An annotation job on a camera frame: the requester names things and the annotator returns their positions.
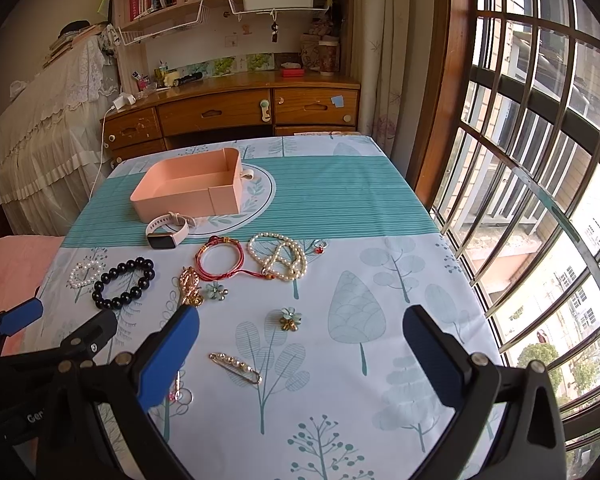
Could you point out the tree print tablecloth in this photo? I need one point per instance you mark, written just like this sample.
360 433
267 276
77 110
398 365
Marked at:
330 228

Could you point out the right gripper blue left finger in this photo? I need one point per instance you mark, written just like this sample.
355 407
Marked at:
163 353

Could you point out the white plastic tray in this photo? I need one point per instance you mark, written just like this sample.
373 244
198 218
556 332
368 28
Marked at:
261 5

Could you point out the window frame with grille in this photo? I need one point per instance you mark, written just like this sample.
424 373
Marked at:
509 167

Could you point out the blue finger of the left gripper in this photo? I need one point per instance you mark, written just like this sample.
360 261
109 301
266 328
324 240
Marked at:
89 338
20 317

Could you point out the teal flower earring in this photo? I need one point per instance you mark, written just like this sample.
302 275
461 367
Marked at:
290 320
215 291

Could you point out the wooden desk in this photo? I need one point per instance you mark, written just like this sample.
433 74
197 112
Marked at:
234 107

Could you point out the wooden bookshelf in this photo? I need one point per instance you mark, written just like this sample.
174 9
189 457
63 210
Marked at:
231 40

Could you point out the gold rose brooch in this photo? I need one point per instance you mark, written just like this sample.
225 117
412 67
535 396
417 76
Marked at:
189 286

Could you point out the pink blanket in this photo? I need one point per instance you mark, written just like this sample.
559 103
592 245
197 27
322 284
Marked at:
24 261

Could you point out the lace covered piano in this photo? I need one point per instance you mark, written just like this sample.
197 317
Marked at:
51 154

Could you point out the white wire basket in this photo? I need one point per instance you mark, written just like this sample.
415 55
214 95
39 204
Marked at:
153 25

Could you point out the pink smart watch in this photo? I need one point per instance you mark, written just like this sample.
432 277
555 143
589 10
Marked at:
168 230

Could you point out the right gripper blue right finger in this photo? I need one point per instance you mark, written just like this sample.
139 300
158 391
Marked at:
441 357

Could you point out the pearl safety pin brooch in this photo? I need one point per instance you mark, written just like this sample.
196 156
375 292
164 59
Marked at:
236 367

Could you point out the red box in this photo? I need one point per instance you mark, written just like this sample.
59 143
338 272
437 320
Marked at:
292 72

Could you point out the black flashlight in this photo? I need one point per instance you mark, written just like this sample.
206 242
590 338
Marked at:
187 78

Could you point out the white charger with cable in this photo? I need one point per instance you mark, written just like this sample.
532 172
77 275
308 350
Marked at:
124 99

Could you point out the pink jewelry box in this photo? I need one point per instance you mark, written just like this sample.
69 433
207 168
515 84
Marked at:
199 185

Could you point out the floral curtain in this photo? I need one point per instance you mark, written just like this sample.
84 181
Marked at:
382 44

